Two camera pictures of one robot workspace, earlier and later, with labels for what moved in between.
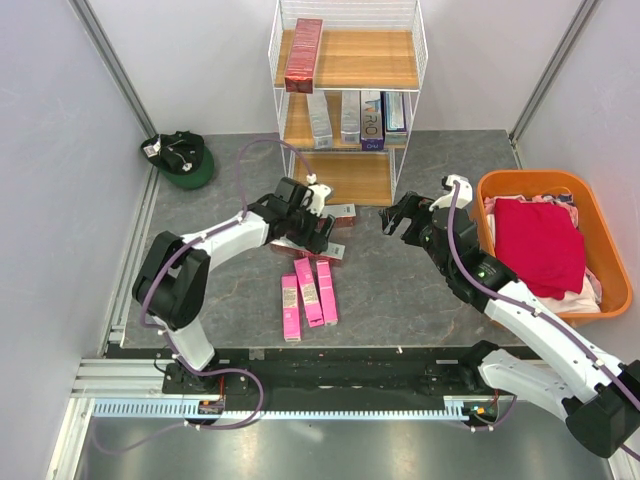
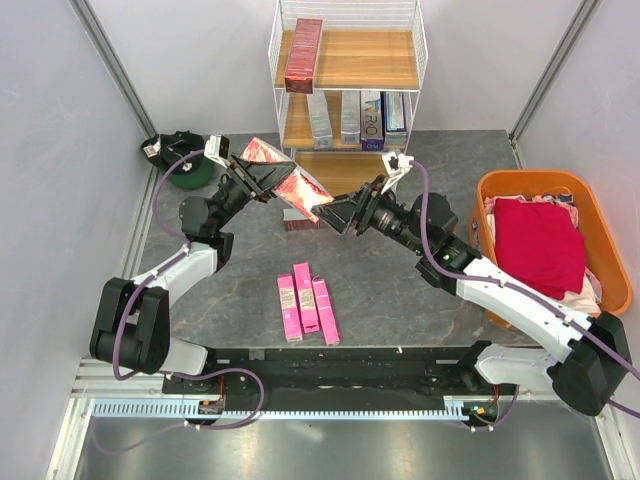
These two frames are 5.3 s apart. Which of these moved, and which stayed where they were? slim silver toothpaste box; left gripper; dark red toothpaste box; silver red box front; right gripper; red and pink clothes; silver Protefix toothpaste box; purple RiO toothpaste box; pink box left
Moved: silver red box front; left gripper; right gripper
Stayed: slim silver toothpaste box; pink box left; red and pink clothes; purple RiO toothpaste box; silver Protefix toothpaste box; dark red toothpaste box
